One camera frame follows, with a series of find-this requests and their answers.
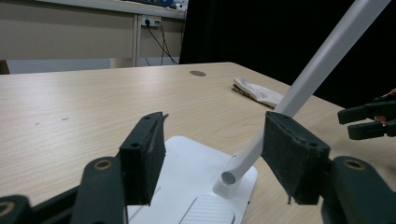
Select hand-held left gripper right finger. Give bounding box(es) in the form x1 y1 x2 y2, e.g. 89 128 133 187
261 111 396 224

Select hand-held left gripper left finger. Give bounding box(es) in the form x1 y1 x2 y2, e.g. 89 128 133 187
70 111 169 224

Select white desk lamp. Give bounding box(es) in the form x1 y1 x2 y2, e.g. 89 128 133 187
125 0 392 224

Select beige cloth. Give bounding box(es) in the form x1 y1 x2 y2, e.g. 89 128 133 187
232 77 285 109

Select black curtain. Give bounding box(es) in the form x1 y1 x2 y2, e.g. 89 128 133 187
178 0 396 108

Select beige desk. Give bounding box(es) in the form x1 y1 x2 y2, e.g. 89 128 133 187
0 0 189 69

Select black power cables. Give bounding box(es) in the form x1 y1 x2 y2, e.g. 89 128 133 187
144 20 179 67

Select white wall socket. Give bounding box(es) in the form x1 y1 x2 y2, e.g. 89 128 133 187
141 15 163 27

